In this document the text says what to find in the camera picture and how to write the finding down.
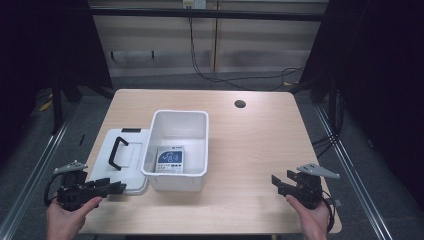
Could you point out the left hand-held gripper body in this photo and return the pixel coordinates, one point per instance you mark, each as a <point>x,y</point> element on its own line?
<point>71,195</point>

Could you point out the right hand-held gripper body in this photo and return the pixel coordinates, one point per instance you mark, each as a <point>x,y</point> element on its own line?
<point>308,190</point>

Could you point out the white plastic storage box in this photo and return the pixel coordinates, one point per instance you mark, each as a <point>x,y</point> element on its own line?
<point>176,150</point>

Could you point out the person's left hand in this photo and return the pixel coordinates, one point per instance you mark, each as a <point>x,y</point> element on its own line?
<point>66,220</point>

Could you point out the person's right hand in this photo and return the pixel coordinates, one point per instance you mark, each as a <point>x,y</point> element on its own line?
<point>311,221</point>

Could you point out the wooden table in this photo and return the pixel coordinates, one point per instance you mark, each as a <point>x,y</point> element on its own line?
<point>253,150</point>

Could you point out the small black stick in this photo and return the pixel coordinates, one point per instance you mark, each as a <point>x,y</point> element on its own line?
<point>82,140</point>

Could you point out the white and blue packet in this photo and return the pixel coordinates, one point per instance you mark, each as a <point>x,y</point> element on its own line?
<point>170,160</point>

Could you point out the black metal stand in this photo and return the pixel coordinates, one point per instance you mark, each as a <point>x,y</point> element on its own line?
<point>57,110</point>

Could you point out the yellow tape strip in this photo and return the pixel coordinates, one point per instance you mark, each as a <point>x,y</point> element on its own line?
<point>45,105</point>

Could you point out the dark curtain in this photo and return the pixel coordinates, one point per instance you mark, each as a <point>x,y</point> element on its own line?
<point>380,83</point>
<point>43,43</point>

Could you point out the black horizontal bar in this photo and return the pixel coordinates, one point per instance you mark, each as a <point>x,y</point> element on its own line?
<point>200,14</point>

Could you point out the metal floor rail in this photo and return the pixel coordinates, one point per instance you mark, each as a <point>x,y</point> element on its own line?
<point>30,180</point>
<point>353,180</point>

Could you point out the white wall socket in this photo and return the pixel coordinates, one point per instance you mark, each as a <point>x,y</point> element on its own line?
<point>194,4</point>

